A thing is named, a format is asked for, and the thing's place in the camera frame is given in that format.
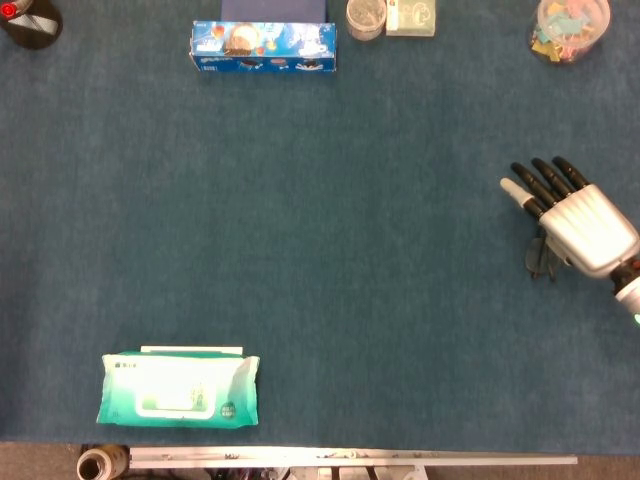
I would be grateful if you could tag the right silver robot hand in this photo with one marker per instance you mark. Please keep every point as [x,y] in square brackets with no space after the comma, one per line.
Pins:
[585,225]

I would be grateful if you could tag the thin wire-frame eyeglasses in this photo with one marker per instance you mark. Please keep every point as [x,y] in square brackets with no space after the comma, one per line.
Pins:
[536,257]

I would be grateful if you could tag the white black robot base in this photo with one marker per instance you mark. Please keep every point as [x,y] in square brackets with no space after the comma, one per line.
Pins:
[320,474]

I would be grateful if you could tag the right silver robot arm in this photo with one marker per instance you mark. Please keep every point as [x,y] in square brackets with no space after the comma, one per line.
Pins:
[631,295]

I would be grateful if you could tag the clear jar of binder clips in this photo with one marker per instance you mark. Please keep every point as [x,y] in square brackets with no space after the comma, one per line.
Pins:
[570,30]

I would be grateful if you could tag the pale green small box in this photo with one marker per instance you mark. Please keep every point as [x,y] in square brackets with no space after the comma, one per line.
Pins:
[410,17]

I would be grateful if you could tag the blue felt table cover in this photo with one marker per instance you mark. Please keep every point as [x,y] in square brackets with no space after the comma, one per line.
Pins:
[300,225]

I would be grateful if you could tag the small clear jar of pins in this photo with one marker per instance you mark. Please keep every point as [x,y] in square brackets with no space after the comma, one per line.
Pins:
[366,22]

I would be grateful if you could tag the blue Oreo cookie box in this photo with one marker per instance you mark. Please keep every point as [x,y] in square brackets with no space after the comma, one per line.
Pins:
[260,50]

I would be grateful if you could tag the dark blue flat box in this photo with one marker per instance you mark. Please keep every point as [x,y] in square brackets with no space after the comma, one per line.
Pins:
[275,10]

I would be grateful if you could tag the green white wet wipes pack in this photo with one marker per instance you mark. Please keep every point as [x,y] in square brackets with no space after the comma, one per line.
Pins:
[175,390]

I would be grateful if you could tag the brown tape roll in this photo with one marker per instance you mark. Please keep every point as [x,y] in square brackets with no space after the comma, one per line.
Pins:
[107,462]

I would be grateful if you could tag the black mesh pen holder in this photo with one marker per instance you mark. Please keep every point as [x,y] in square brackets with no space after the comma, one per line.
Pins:
[35,39]

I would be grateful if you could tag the red capped marker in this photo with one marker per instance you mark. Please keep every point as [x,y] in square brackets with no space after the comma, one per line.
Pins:
[7,12]

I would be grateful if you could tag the aluminium rail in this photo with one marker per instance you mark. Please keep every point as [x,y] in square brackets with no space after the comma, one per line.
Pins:
[350,456]

